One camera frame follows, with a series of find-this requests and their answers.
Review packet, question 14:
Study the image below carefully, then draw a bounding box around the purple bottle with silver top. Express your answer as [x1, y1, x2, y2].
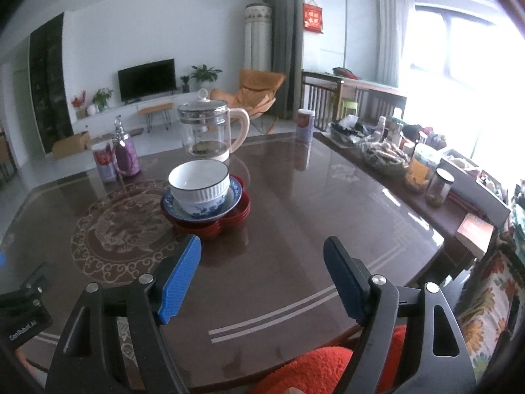
[112, 117, 142, 178]

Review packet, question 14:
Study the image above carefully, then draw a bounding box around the purple tin with white lid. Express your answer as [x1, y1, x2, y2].
[296, 109, 316, 144]

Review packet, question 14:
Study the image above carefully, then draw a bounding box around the basket of snacks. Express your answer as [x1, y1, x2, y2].
[360, 140, 411, 169]

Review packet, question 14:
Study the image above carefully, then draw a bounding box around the white television cabinet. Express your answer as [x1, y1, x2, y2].
[72, 90, 214, 136]

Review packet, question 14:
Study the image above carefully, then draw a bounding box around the red flower arrangement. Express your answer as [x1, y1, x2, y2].
[71, 90, 88, 120]

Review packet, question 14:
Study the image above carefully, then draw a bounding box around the grey curtain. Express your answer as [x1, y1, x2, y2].
[262, 0, 304, 121]

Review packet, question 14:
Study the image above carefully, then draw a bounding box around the orange fuzzy garment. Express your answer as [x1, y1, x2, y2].
[248, 324, 411, 394]

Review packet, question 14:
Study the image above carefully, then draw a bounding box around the floral cushion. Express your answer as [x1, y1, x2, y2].
[455, 213, 525, 374]

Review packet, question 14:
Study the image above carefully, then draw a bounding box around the glass jar with dark lid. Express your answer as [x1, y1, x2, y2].
[426, 168, 455, 207]

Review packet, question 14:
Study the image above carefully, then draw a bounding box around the jar with yellow contents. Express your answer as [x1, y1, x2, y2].
[405, 145, 441, 193]

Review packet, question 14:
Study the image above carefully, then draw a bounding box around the black television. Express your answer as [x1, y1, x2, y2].
[117, 58, 177, 103]

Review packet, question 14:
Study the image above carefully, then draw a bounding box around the cardboard box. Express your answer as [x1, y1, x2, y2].
[51, 130, 91, 160]

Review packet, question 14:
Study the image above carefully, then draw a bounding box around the red and purple can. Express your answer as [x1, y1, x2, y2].
[91, 142, 119, 183]

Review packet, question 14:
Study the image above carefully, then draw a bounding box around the white standing air conditioner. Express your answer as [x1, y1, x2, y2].
[244, 3, 272, 75]

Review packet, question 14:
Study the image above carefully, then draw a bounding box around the glass electric kettle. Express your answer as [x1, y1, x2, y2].
[177, 89, 251, 163]

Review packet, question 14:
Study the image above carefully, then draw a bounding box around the white sheer curtain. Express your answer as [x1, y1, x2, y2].
[377, 0, 417, 89]

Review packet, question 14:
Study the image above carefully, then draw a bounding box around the large green potted plant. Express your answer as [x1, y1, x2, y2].
[191, 64, 222, 85]

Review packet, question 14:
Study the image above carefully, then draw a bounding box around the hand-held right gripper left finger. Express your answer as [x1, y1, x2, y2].
[44, 234, 202, 394]

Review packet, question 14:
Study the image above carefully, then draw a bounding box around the blue patterned rim bowl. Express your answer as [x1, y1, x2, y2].
[161, 176, 243, 223]

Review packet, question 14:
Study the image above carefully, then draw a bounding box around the white storage box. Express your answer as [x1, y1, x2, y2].
[441, 148, 511, 226]

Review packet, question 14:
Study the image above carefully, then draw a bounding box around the orange lounge chair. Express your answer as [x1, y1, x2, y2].
[209, 68, 287, 126]

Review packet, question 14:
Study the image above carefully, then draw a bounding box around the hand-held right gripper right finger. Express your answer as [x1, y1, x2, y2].
[323, 236, 478, 394]

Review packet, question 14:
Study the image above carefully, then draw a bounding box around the small wooden bench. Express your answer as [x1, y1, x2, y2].
[138, 102, 173, 132]

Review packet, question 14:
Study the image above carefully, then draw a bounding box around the red wall calendar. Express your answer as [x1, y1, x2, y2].
[303, 0, 326, 34]

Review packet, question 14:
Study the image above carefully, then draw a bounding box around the leafy potted plant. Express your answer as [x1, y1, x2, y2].
[92, 87, 113, 111]

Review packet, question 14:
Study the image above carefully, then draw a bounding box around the dark wooden railed bench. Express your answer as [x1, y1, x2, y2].
[301, 70, 409, 132]

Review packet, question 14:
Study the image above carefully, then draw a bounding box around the white ribbed bowl dark rim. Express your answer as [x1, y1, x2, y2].
[168, 161, 231, 205]

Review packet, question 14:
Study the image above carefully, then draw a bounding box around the dark tall wall cabinet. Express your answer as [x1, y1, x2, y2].
[29, 11, 74, 154]

